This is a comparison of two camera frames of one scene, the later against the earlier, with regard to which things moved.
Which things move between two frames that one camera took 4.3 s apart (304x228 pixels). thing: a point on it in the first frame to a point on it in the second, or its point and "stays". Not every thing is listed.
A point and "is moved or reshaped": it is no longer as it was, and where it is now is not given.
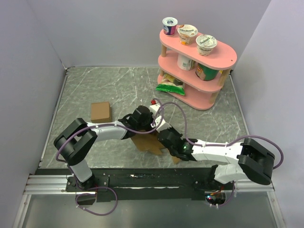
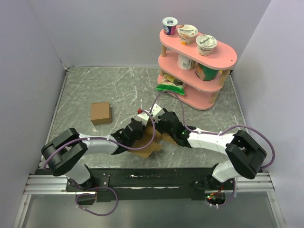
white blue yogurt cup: [169, 24] stays
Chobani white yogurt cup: [205, 43] stays
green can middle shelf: [205, 73] stays
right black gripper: [174, 130] to [157, 126]
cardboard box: [147, 141] is moved or reshaped
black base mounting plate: [123, 184] stays
